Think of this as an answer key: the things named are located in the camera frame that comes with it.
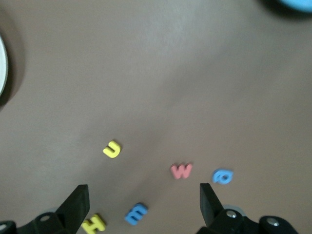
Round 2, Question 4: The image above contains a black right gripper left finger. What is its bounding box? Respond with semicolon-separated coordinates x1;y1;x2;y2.
17;184;90;234

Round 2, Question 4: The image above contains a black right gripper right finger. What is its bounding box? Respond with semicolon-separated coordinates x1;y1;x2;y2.
197;182;259;234

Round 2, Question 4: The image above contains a yellow uppercase letter H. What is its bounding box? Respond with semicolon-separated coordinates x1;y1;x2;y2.
81;214;107;234

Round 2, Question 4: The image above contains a blue lowercase letter a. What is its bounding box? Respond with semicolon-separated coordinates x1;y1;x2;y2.
211;168;234;185

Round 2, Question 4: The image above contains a red lowercase letter w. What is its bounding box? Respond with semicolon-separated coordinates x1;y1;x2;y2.
170;163;193;180

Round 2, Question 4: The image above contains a blue lowercase letter m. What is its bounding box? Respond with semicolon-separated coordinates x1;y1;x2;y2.
124;202;149;226

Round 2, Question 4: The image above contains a yellow lowercase letter u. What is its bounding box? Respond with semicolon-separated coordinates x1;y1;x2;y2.
102;140;122;159

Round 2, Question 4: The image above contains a beige plate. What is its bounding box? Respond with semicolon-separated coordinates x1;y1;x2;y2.
0;34;9;97

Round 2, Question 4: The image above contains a blue plate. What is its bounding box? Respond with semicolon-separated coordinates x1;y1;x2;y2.
277;0;312;13

